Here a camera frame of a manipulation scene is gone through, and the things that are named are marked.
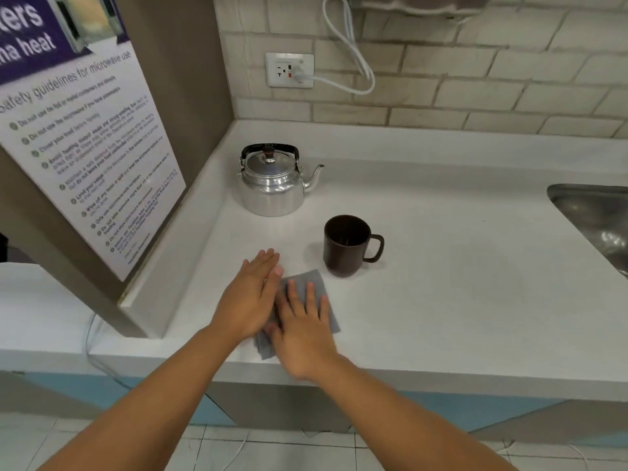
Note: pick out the person's left hand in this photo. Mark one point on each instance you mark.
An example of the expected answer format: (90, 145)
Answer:
(243, 304)

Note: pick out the person's right hand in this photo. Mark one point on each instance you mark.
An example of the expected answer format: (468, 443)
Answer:
(304, 340)

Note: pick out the person's right thumb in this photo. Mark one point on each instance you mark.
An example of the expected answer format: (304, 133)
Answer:
(271, 333)

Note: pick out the person's right middle finger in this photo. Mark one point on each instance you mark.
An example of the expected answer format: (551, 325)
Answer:
(310, 299)

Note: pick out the person's left thumb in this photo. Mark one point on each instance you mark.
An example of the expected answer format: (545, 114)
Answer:
(275, 277)

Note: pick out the grey cleaning cloth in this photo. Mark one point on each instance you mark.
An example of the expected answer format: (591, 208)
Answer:
(308, 278)

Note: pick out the person's right forearm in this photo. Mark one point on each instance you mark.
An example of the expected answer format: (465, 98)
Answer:
(392, 421)

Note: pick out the person's left forearm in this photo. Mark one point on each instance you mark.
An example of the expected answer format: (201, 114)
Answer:
(147, 402)

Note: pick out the dark brown mug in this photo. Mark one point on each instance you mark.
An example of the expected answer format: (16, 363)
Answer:
(346, 250)

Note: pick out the silver metal kettle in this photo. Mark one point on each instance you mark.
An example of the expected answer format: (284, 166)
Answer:
(272, 188)

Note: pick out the brown wooden cabinet panel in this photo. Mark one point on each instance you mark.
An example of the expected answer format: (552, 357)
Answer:
(191, 83)

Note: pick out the microwave safety poster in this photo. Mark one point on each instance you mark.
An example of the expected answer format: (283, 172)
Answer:
(83, 137)

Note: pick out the stainless steel sink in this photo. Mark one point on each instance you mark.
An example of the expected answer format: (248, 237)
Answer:
(596, 225)

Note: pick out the white wall power outlet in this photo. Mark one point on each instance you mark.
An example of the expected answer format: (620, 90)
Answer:
(284, 69)

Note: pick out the wall-mounted appliance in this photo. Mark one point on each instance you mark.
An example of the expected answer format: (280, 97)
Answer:
(417, 3)

